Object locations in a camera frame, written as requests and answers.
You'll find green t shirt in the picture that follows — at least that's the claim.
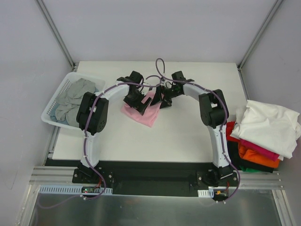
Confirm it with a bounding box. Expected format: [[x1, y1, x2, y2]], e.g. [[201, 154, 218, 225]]
[[239, 166, 261, 173]]

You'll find black t shirt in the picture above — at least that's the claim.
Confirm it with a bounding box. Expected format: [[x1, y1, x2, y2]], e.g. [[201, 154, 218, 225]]
[[227, 141, 274, 173]]

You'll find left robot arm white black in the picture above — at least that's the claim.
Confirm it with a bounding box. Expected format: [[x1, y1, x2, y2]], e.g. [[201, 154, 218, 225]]
[[72, 71, 152, 184]]

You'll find left aluminium frame post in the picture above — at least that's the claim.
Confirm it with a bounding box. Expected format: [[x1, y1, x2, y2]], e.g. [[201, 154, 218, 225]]
[[35, 0, 78, 71]]

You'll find right slotted cable duct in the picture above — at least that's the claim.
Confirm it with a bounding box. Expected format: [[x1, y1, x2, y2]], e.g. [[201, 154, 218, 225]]
[[198, 189, 214, 198]]

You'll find light blue t shirt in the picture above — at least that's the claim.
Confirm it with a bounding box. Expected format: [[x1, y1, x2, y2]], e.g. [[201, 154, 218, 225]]
[[49, 105, 69, 125]]

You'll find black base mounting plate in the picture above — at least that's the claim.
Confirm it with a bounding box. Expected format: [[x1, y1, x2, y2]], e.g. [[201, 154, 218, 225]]
[[72, 161, 238, 197]]

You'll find aluminium frame post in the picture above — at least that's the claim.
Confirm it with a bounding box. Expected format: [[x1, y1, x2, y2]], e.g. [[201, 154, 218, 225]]
[[238, 0, 284, 72], [35, 0, 78, 71]]

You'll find right aluminium frame post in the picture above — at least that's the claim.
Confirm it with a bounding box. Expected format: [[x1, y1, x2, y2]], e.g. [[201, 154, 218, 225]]
[[238, 0, 284, 72]]

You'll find left slotted cable duct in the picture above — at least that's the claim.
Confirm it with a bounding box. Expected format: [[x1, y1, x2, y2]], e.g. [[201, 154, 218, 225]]
[[39, 185, 113, 195]]

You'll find orange t shirt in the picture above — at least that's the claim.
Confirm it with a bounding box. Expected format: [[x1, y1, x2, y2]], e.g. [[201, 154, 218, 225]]
[[238, 143, 280, 168]]

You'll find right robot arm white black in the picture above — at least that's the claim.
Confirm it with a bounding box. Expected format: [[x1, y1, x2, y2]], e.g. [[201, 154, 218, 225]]
[[151, 71, 233, 187]]

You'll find grey t shirt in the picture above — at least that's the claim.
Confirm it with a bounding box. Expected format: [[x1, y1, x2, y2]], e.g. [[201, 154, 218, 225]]
[[52, 78, 96, 128]]

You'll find white plastic laundry basket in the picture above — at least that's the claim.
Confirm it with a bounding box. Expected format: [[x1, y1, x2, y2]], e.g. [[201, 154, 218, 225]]
[[41, 72, 105, 130]]

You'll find magenta t shirt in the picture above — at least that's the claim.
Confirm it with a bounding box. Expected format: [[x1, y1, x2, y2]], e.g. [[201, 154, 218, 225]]
[[240, 139, 279, 161]]

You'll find aluminium front rail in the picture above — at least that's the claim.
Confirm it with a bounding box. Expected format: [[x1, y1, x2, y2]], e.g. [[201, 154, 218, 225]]
[[30, 166, 285, 190]]

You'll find white t shirt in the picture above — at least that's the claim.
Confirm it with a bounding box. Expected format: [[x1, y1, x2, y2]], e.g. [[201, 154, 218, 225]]
[[231, 100, 301, 159]]

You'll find pink t shirt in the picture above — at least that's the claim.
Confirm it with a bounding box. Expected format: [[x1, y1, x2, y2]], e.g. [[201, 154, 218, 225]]
[[121, 104, 160, 128]]

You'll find slotted cable duct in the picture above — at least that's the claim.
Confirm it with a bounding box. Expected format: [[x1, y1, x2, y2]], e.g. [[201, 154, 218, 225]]
[[198, 189, 214, 198], [39, 185, 113, 195]]

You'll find red t shirt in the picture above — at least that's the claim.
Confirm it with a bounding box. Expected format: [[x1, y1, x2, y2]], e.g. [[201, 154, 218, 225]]
[[226, 121, 240, 143]]

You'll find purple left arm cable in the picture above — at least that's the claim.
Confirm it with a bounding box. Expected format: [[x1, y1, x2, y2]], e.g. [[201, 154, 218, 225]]
[[37, 75, 165, 209]]

